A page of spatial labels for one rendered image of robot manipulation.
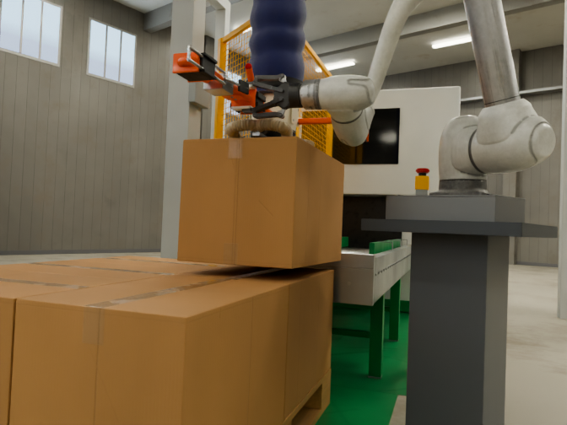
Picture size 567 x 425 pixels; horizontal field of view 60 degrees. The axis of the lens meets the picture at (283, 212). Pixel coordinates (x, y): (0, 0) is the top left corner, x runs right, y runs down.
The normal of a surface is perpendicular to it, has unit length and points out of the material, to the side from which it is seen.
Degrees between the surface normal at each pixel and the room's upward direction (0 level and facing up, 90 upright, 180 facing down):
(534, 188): 90
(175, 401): 90
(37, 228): 90
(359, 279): 90
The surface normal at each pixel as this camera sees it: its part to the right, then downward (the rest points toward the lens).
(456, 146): -0.88, -0.06
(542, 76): -0.62, -0.04
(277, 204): -0.36, -0.05
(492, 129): -0.82, 0.21
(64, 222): 0.78, 0.01
